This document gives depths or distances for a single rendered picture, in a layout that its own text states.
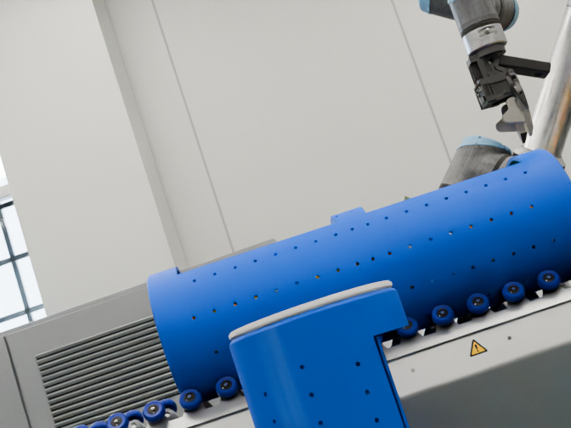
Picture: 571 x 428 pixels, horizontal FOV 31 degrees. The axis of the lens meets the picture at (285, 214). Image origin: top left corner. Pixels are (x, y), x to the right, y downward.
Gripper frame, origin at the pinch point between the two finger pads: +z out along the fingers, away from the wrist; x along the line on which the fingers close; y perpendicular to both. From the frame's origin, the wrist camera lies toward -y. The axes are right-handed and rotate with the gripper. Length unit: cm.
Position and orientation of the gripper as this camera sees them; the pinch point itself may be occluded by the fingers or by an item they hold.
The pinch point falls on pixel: (528, 132)
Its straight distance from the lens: 226.9
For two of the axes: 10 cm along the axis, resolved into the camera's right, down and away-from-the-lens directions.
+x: -0.1, -1.7, -9.9
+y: -9.5, 3.0, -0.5
